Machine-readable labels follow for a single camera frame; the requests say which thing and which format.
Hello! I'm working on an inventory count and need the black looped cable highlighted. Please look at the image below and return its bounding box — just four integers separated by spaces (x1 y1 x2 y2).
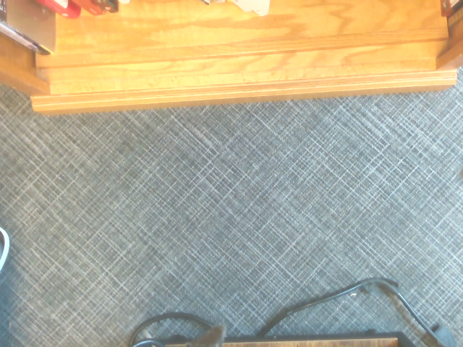
129 312 215 347

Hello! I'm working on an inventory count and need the small wooden table corner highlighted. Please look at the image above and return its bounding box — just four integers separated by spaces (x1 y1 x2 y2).
169 331 410 347

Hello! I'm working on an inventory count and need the white tube frame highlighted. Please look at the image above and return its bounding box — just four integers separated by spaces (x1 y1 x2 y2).
0 226 11 273

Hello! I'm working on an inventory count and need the dark red book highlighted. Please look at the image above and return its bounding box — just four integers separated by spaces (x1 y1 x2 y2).
71 0 120 16

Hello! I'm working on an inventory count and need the large grey white book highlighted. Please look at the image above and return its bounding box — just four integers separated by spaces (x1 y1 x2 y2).
0 0 58 56

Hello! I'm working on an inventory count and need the white book with red print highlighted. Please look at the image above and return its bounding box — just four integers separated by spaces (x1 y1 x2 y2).
230 0 271 17

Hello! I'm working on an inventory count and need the black cable with plug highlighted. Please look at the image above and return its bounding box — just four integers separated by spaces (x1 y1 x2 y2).
259 277 457 347

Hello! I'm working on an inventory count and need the bright red book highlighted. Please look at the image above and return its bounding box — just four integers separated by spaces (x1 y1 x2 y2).
35 0 82 19

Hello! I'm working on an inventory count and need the wooden bookshelf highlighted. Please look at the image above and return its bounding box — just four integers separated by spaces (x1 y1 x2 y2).
0 0 463 115

